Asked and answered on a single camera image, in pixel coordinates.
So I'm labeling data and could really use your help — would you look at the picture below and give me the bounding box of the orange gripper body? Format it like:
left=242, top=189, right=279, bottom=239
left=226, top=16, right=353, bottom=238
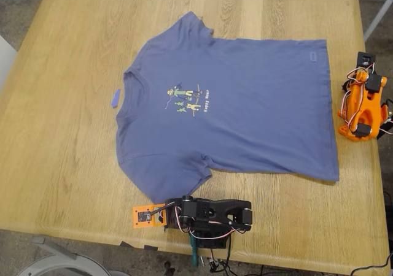
left=346, top=69, right=369, bottom=88

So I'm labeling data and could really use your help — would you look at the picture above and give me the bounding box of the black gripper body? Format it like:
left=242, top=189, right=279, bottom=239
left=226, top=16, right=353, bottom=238
left=165, top=197, right=185, bottom=230

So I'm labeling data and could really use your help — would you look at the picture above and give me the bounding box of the blue printed T-shirt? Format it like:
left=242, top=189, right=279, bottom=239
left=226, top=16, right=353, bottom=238
left=115, top=11, right=340, bottom=204

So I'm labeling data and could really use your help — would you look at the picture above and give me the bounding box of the green table clamp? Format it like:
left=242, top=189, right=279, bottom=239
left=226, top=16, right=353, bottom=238
left=189, top=231, right=200, bottom=267

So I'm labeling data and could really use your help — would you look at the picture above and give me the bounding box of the black table clamp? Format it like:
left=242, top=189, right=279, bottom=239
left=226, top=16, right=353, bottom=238
left=376, top=99, right=393, bottom=139

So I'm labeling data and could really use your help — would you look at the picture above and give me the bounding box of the white chair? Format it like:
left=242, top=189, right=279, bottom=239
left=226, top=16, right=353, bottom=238
left=0, top=35, right=18, bottom=90
left=356, top=0, right=393, bottom=42

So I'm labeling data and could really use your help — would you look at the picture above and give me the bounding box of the blue tape strip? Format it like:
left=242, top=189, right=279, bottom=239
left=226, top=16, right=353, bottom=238
left=110, top=88, right=122, bottom=109

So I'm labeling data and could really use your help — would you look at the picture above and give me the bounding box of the grey round chair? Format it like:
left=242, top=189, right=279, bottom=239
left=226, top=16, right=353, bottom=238
left=17, top=236, right=130, bottom=276

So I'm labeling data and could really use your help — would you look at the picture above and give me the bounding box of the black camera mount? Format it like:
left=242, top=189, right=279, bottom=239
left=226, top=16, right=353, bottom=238
left=356, top=51, right=376, bottom=69

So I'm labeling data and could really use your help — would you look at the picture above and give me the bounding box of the black cable bundle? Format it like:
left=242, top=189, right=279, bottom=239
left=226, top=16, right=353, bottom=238
left=208, top=248, right=265, bottom=274

